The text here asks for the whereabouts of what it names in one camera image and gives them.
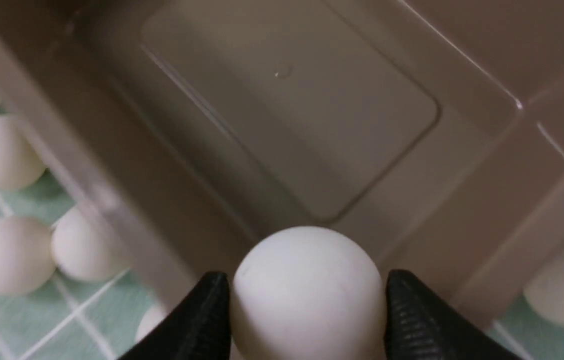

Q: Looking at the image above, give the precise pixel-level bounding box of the white printed ball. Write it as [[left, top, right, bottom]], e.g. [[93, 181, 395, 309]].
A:
[[0, 114, 47, 191], [230, 226, 387, 360]]

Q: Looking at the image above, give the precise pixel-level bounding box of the green checkered tablecloth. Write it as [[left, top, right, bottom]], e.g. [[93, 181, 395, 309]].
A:
[[0, 102, 564, 360]]

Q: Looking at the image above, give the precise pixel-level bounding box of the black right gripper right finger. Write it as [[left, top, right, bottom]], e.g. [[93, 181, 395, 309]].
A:
[[384, 269, 519, 360]]

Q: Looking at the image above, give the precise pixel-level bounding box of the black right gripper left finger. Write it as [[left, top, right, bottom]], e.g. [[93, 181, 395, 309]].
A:
[[120, 271, 232, 360]]

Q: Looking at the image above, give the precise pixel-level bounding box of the olive green plastic bin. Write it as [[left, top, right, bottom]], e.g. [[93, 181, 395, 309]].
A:
[[0, 0, 564, 331]]

